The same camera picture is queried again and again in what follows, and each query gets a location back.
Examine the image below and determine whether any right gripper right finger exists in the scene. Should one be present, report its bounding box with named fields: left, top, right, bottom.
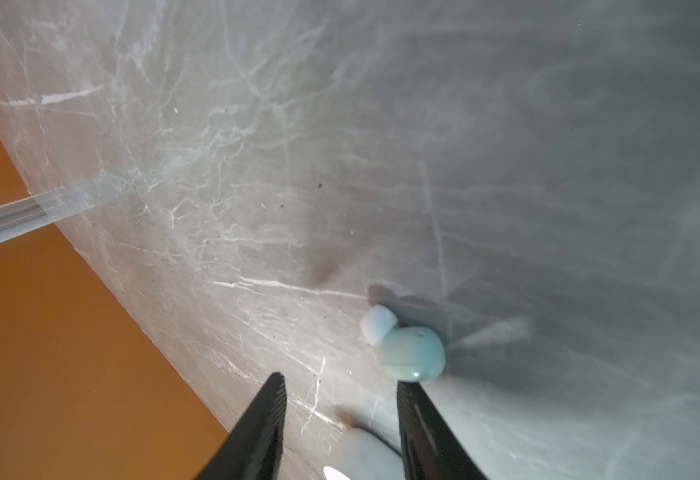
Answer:
left=396, top=381, right=488, bottom=480

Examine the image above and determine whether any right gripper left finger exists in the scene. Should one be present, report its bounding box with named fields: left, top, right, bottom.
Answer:
left=196, top=372, right=287, bottom=480

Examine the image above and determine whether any mint green earbud case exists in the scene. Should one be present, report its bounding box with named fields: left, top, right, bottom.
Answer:
left=323, top=428, right=405, bottom=480

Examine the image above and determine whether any left aluminium corner post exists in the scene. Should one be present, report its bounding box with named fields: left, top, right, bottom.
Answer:
left=0, top=174, right=126, bottom=244

